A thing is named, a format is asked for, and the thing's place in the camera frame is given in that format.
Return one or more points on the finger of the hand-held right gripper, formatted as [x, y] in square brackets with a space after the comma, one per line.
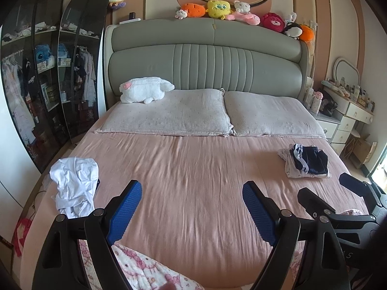
[314, 204]
[353, 181]

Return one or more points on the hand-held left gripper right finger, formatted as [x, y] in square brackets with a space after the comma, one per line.
[260, 214]

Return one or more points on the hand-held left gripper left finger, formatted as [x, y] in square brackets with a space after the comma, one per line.
[127, 211]

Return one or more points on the white shirt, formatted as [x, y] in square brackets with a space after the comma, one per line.
[72, 181]

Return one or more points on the beige printed garment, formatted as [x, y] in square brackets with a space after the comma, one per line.
[290, 172]

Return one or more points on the navy shorts white stripes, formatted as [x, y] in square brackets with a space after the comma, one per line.
[314, 160]

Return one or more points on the pink printed pajamas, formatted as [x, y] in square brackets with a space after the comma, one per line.
[145, 268]

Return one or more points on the white nightstand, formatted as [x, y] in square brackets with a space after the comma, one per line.
[328, 127]

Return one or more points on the white dressing table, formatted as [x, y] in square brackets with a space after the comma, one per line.
[356, 111]

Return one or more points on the pink sheet bed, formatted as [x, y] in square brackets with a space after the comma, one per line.
[193, 172]

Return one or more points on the black bag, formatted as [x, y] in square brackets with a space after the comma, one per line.
[328, 107]

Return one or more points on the pink bottle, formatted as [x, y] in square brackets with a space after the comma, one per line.
[317, 102]

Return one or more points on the row of cosmetic bottles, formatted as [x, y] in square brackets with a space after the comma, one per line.
[356, 92]

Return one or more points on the beige checked pillow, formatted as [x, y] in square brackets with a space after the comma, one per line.
[272, 114]
[166, 111]

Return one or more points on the vanity mirror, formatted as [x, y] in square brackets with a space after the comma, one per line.
[346, 71]

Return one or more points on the white rabbit plush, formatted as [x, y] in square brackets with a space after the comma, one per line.
[142, 89]

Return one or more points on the glass door wardrobe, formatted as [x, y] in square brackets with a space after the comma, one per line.
[45, 96]

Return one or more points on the round orange plush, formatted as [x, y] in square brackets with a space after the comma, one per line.
[307, 33]

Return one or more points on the grey padded headboard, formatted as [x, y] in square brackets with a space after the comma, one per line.
[205, 63]

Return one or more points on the black white penguin plush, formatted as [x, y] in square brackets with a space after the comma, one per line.
[292, 30]

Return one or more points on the small white bunny plush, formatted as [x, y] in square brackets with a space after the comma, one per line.
[291, 17]

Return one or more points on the blue plush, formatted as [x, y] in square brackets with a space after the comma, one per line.
[43, 55]

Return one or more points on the red plush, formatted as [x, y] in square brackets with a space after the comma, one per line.
[272, 21]

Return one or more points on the flat white box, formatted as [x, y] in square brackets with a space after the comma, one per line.
[130, 21]

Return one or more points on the small white pink plush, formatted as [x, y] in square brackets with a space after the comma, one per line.
[181, 14]

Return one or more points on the white bear plush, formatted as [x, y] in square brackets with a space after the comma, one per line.
[242, 6]

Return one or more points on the yellow sponge plush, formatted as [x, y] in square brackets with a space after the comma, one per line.
[219, 8]

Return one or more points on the orange carrot plush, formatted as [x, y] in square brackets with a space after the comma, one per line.
[193, 9]

